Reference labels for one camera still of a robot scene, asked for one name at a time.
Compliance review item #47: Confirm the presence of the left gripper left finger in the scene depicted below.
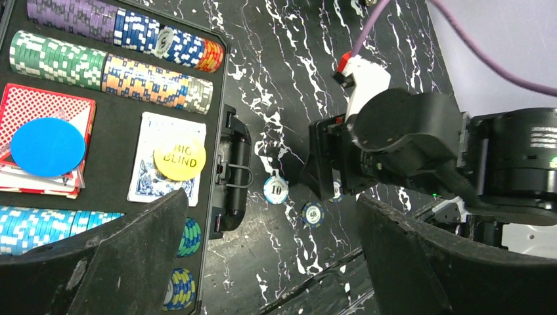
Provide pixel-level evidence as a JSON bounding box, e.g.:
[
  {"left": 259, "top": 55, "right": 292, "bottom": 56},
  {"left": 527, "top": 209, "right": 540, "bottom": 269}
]
[{"left": 1, "top": 190, "right": 189, "bottom": 314}]

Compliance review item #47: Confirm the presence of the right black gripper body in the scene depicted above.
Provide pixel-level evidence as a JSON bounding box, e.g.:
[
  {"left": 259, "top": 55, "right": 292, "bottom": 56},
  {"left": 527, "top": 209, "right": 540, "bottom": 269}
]
[{"left": 300, "top": 89, "right": 468, "bottom": 200}]

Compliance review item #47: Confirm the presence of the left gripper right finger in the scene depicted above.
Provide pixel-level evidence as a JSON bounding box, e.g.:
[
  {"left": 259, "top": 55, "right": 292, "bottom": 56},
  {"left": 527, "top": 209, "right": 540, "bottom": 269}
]
[{"left": 355, "top": 196, "right": 556, "bottom": 314}]

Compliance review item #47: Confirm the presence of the blue playing card deck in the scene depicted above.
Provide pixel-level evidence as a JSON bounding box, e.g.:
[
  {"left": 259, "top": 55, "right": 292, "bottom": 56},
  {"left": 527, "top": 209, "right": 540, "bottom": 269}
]
[{"left": 127, "top": 112, "right": 207, "bottom": 207}]

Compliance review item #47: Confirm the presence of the blue green chip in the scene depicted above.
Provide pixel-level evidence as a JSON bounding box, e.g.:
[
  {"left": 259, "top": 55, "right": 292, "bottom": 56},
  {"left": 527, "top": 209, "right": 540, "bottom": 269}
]
[{"left": 301, "top": 201, "right": 324, "bottom": 228}]

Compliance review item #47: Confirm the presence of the yellow round button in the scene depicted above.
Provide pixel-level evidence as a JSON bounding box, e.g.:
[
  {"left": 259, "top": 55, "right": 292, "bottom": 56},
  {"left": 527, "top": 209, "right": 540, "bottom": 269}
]
[{"left": 153, "top": 135, "right": 207, "bottom": 181}]

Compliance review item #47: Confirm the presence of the blue round dealer button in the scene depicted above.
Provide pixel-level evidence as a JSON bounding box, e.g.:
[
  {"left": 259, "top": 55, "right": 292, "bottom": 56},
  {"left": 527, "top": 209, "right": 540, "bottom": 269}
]
[{"left": 10, "top": 117, "right": 86, "bottom": 177}]

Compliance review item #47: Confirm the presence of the light blue chip ten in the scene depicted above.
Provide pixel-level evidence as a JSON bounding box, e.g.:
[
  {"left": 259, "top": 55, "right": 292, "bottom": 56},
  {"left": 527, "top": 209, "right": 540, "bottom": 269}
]
[{"left": 263, "top": 175, "right": 289, "bottom": 205}]

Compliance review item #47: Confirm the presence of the red playing card deck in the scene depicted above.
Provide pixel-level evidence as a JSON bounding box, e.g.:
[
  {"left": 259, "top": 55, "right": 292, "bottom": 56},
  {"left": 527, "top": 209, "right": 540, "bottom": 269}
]
[{"left": 1, "top": 83, "right": 97, "bottom": 199}]

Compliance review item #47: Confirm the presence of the small white chip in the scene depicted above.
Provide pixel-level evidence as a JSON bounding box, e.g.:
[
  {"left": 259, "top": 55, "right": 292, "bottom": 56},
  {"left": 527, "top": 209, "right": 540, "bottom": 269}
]
[{"left": 329, "top": 178, "right": 344, "bottom": 203}]

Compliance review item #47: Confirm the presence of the teal green chip row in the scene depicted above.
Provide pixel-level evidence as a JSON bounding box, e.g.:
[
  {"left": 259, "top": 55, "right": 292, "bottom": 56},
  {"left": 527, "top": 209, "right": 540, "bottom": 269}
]
[{"left": 163, "top": 217, "right": 202, "bottom": 312}]

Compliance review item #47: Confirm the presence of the light blue chip row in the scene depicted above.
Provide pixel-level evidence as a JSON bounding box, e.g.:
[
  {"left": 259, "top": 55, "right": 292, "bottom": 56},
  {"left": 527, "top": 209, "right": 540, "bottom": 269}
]
[{"left": 1, "top": 206, "right": 123, "bottom": 255}]

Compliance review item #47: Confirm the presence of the black poker chip case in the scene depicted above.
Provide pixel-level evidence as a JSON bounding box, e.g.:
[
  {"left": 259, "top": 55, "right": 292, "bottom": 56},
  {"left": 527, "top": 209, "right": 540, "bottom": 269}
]
[{"left": 1, "top": 1, "right": 252, "bottom": 314}]

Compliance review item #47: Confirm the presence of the green orange chip row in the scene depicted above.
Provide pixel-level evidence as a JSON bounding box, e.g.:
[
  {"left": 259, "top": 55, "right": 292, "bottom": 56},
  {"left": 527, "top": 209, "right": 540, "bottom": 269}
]
[{"left": 9, "top": 30, "right": 213, "bottom": 115}]

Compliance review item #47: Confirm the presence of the purple blue chip row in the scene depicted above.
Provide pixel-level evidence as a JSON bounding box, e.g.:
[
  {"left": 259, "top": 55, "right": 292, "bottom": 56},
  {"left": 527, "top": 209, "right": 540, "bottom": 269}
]
[{"left": 27, "top": 0, "right": 225, "bottom": 73}]

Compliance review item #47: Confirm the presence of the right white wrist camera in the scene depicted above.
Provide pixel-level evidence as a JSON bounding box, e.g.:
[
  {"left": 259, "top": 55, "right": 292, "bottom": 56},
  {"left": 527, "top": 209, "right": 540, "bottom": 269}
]
[{"left": 333, "top": 51, "right": 391, "bottom": 121}]

